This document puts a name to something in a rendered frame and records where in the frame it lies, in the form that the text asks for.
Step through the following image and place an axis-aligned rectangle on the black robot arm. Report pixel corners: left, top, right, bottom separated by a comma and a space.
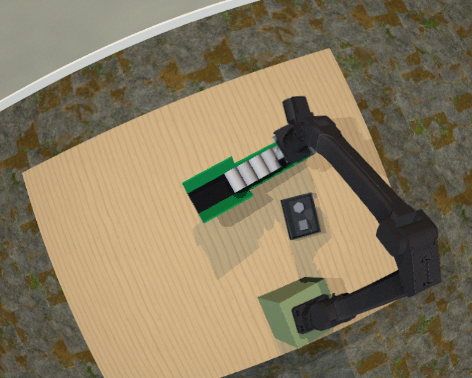
282, 96, 441, 334

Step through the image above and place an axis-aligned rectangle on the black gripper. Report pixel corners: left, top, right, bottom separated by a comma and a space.
273, 124, 311, 164

